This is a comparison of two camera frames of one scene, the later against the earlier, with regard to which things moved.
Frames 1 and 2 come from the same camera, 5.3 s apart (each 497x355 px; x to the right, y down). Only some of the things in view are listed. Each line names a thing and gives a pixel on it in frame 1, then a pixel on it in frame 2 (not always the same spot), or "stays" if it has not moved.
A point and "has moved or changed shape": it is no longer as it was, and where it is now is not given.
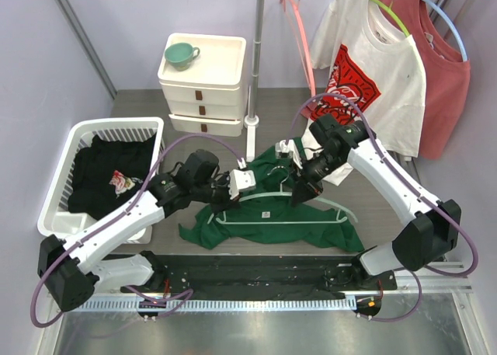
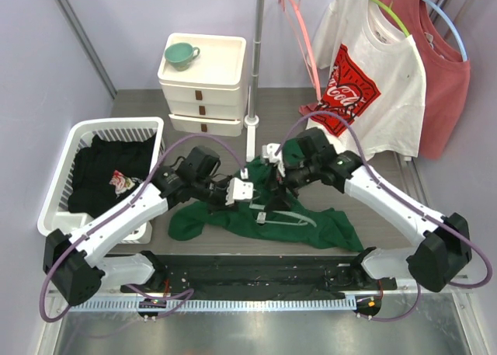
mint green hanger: [341, 217] -> [262, 217]
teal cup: [181, 55] stays
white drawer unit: [206, 98] stays
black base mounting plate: [308, 276] stays
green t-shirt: [266, 214] has moved or changed shape
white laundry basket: [55, 218] stays
